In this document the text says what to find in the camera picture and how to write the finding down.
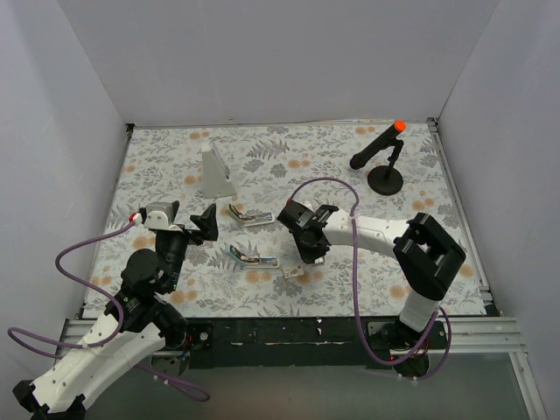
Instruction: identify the white staple box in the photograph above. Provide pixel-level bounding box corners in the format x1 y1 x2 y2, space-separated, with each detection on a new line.
283 265 305 279

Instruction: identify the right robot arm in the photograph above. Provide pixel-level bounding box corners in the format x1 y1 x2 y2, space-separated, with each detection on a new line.
277 200 466 348

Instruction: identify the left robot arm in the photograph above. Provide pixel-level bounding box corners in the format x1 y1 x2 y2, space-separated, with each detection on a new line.
8 201 219 419

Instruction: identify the grey metronome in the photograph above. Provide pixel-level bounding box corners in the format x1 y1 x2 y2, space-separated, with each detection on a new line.
201 141 237 199

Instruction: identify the floral patterned table mat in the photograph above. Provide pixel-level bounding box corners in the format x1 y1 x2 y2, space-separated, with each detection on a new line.
106 122 469 318

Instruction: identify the black microphone orange tip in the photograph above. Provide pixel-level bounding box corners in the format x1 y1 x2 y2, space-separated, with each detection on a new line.
349 120 407 170

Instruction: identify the black round microphone stand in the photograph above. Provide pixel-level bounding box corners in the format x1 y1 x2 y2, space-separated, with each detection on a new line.
367 139 403 196

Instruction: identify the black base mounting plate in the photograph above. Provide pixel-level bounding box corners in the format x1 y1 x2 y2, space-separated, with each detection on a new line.
135 315 450 371

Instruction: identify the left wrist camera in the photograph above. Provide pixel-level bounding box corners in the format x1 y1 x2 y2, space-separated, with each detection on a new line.
129 202 179 231

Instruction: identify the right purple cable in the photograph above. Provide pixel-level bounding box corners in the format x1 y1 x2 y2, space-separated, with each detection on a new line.
288 177 452 381

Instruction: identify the purple cable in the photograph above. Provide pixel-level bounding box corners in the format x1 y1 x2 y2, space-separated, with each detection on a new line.
7 220 211 403
288 177 452 381

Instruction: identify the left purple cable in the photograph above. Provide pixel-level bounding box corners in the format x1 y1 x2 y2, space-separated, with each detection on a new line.
7 220 211 403

